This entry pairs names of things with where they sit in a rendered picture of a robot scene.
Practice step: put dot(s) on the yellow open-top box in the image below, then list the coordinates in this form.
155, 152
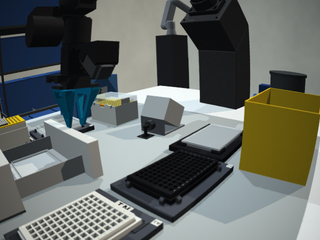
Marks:
280, 131

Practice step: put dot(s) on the blue bin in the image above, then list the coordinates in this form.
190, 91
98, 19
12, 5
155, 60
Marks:
105, 85

